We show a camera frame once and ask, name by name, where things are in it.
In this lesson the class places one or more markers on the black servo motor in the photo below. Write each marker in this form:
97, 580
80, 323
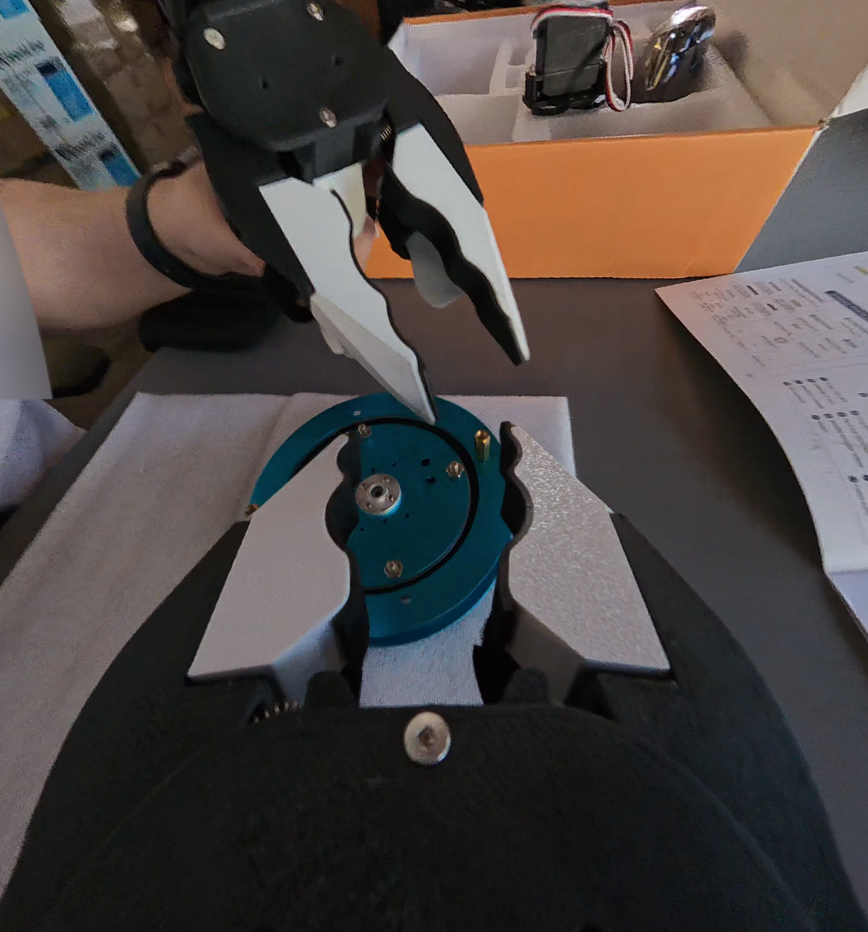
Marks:
572, 58

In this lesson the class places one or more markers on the open instruction booklet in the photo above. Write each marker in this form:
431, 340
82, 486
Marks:
805, 364

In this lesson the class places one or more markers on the person's left forearm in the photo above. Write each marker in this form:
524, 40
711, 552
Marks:
77, 255

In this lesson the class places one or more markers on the black wristband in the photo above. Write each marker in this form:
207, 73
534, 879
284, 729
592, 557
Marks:
139, 233

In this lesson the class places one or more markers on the person's left hand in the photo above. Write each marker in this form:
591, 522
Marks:
201, 226

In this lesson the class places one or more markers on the white blue printed carton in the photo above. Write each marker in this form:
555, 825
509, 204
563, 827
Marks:
62, 94

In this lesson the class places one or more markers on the blue metal turntable assembly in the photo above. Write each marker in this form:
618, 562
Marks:
434, 524

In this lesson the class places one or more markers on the brown cardboard box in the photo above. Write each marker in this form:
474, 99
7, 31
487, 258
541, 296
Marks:
4, 138

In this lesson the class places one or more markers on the black chair armrest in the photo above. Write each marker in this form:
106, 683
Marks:
208, 320

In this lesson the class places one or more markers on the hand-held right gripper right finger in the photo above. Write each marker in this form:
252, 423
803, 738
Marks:
587, 582

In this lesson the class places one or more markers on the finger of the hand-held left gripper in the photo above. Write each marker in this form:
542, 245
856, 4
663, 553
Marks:
339, 291
463, 211

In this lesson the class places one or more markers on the white foam sheet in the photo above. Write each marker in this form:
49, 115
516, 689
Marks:
150, 510

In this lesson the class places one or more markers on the shiny metal part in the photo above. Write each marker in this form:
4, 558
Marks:
678, 51

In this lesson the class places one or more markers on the orange cardboard box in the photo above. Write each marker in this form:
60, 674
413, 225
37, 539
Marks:
587, 204

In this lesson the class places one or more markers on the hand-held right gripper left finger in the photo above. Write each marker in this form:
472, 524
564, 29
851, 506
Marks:
274, 582

